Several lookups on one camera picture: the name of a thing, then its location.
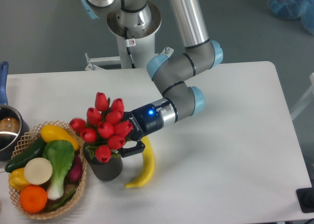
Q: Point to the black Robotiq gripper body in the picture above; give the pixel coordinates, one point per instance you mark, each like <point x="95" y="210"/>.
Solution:
<point x="145" y="120"/>

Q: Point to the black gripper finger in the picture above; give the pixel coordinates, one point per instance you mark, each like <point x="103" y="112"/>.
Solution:
<point x="126" y="152"/>

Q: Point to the red tulip bouquet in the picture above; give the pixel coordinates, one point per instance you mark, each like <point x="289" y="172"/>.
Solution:
<point x="104" y="131"/>

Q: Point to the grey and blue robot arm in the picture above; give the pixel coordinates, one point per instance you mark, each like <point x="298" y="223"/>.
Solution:
<point x="170" y="73"/>

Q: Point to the dark grey ribbed vase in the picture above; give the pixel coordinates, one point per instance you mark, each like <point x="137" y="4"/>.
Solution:
<point x="104" y="171"/>

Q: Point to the yellow banana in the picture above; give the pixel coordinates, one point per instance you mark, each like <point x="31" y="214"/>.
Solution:
<point x="148" y="166"/>

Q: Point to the purple sweet potato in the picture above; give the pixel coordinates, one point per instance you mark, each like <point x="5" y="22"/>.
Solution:
<point x="75" y="172"/>

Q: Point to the green bok choy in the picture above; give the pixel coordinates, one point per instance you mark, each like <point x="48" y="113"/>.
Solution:
<point x="60" y="154"/>

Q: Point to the yellow squash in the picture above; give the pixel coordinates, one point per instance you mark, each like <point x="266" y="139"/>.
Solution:
<point x="51" y="133"/>

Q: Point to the green cucumber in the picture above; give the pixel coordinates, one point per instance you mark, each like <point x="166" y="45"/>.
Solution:
<point x="33" y="151"/>

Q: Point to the white round radish slice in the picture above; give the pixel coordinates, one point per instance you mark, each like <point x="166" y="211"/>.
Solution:
<point x="38" y="171"/>

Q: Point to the green chili pepper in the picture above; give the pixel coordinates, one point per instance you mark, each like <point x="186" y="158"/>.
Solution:
<point x="61" y="202"/>

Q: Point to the orange fruit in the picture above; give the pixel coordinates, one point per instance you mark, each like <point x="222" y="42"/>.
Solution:
<point x="33" y="199"/>

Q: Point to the yellow bell pepper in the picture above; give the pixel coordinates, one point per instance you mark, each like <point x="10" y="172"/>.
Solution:
<point x="17" y="179"/>

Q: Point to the black device at table edge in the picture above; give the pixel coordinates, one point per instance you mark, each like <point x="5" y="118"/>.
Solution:
<point x="306" y="199"/>

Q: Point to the blue plastic bag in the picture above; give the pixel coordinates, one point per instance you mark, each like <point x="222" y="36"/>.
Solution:
<point x="293" y="10"/>

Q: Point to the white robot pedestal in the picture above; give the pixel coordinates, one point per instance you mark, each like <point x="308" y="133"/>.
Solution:
<point x="135" y="35"/>

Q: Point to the dark pot with blue handle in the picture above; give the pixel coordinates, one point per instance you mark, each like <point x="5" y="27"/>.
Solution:
<point x="12" y="125"/>

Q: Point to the white frame at right edge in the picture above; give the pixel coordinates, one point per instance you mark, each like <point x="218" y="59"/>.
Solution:
<point x="304" y="100"/>

